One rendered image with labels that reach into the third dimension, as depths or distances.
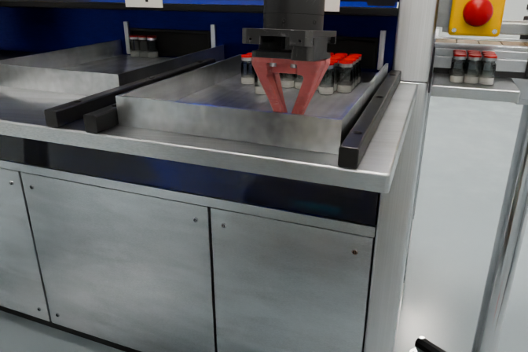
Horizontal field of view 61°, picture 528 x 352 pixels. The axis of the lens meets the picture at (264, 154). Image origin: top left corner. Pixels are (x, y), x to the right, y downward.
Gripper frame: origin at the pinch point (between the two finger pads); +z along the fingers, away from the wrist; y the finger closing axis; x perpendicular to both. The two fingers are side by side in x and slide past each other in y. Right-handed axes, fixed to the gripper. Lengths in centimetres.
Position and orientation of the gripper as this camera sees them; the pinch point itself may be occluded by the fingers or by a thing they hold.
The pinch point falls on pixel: (288, 123)
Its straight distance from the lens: 45.6
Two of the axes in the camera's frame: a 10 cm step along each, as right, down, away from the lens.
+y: 3.6, -2.4, 9.0
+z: -0.3, 9.6, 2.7
